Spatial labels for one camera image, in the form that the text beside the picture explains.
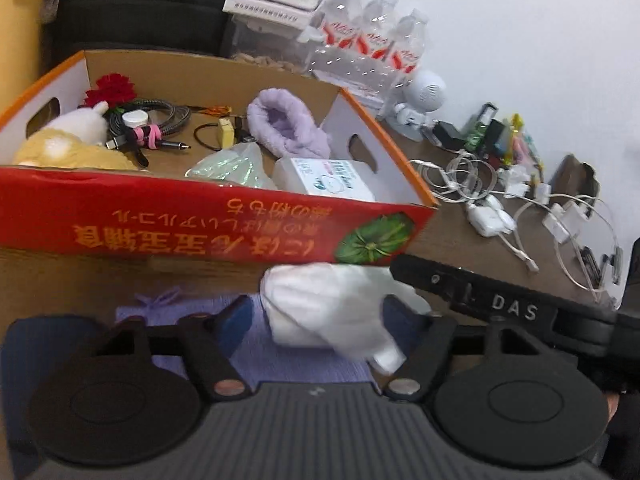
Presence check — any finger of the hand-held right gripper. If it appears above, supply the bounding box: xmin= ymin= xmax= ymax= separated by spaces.
xmin=390 ymin=254 xmax=482 ymax=308

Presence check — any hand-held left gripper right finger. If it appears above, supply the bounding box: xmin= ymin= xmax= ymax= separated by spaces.
xmin=382 ymin=294 xmax=576 ymax=403

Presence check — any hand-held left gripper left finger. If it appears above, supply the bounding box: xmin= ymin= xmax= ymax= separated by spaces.
xmin=102 ymin=294 xmax=253 ymax=402

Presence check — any white cloth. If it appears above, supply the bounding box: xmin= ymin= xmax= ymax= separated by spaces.
xmin=260 ymin=262 xmax=433 ymax=376

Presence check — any red and orange cardboard box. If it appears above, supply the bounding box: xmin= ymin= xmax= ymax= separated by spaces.
xmin=0 ymin=50 xmax=440 ymax=266

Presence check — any lilac fluffy slipper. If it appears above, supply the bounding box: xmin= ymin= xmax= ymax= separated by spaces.
xmin=246 ymin=88 xmax=332 ymax=160

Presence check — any lavender knit cloth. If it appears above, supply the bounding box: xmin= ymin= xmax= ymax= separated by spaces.
xmin=115 ymin=290 xmax=377 ymax=387

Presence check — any white face mask pack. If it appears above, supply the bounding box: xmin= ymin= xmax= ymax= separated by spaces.
xmin=272 ymin=156 xmax=377 ymax=203

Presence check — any black power adapter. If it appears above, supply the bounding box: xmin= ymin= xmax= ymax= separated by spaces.
xmin=432 ymin=121 xmax=467 ymax=151

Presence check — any iridescent plastic bag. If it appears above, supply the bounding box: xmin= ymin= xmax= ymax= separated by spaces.
xmin=185 ymin=142 xmax=278 ymax=191

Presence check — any green and black gadget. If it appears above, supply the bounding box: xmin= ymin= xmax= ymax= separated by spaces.
xmin=465 ymin=102 xmax=516 ymax=161

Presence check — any brown pouch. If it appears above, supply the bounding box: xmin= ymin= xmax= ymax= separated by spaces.
xmin=547 ymin=154 xmax=599 ymax=202

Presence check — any bundle of colourful pens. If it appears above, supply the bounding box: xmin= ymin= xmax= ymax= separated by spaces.
xmin=505 ymin=112 xmax=547 ymax=183

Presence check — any white robot-shaped speaker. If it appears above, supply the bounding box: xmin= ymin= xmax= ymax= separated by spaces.
xmin=392 ymin=71 xmax=447 ymax=142

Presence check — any clear water bottle red label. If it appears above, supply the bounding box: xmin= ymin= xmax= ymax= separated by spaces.
xmin=387 ymin=8 xmax=430 ymax=75
xmin=320 ymin=0 xmax=366 ymax=51
xmin=357 ymin=0 xmax=399 ymax=61

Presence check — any yellow and white plush toy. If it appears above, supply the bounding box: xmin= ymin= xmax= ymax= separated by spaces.
xmin=12 ymin=101 xmax=140 ymax=171

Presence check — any red artificial flower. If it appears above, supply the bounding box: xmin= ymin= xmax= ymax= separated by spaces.
xmin=82 ymin=74 xmax=138 ymax=111

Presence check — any clear plastic container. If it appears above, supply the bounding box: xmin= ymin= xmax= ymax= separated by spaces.
xmin=229 ymin=12 xmax=321 ymax=77

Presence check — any flat white box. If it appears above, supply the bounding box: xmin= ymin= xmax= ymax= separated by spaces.
xmin=222 ymin=0 xmax=311 ymax=17

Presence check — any black office chair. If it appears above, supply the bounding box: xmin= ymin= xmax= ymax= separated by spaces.
xmin=42 ymin=0 xmax=241 ymax=58

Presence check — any yellow rounded furniture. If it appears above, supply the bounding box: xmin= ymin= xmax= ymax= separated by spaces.
xmin=0 ymin=0 xmax=63 ymax=117

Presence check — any white charger with cable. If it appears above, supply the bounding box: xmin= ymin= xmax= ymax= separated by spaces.
xmin=467 ymin=195 xmax=541 ymax=273

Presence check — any coiled white cable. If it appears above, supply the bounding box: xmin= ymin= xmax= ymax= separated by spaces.
xmin=410 ymin=152 xmax=501 ymax=206

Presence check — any white adapter with cable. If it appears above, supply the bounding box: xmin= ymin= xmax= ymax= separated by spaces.
xmin=515 ymin=192 xmax=621 ymax=306

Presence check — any thin black cable loop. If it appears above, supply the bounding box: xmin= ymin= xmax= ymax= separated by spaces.
xmin=194 ymin=116 xmax=251 ymax=152

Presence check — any black cable with pink ties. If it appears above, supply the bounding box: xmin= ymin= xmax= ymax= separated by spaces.
xmin=105 ymin=126 xmax=192 ymax=168

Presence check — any grey braided cable coil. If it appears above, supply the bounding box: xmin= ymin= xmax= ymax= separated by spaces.
xmin=102 ymin=99 xmax=193 ymax=151

